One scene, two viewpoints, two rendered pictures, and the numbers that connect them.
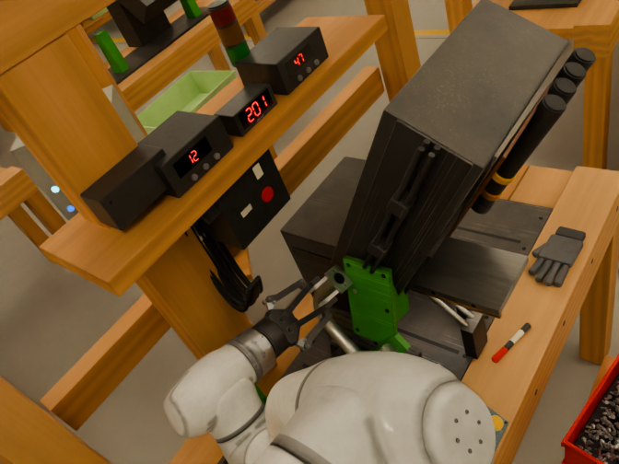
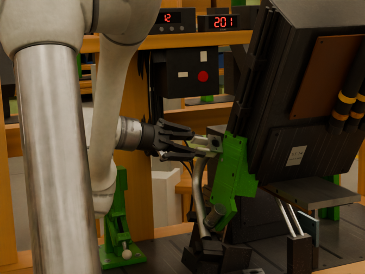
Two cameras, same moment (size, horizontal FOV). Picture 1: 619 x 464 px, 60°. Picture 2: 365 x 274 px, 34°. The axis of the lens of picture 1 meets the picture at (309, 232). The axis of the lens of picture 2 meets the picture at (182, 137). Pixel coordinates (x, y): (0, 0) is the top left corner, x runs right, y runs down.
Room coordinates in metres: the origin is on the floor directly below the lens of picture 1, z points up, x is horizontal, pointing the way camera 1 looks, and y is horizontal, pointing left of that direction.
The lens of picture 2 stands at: (-0.78, -0.38, 1.61)
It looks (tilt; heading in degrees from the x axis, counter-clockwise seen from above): 12 degrees down; 16
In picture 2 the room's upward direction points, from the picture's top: 2 degrees counter-clockwise
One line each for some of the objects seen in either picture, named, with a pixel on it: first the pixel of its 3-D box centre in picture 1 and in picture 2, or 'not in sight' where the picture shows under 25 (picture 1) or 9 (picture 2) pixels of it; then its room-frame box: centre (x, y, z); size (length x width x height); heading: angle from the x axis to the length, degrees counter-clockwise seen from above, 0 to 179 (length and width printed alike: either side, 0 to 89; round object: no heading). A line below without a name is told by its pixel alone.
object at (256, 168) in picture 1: (237, 193); (186, 70); (0.97, 0.11, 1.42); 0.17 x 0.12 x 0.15; 128
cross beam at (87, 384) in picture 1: (251, 211); (199, 121); (1.17, 0.12, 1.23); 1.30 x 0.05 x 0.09; 128
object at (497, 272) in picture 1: (431, 263); (293, 185); (0.84, -0.23, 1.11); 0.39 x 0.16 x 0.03; 38
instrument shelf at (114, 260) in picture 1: (235, 124); (211, 37); (1.08, 0.05, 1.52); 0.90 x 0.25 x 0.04; 128
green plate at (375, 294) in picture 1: (379, 292); (238, 169); (0.78, -0.08, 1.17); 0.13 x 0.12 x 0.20; 128
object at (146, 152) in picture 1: (131, 185); not in sight; (0.87, 0.26, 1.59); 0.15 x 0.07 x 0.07; 128
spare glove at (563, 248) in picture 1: (554, 255); not in sight; (0.88, -0.56, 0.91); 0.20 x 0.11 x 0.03; 125
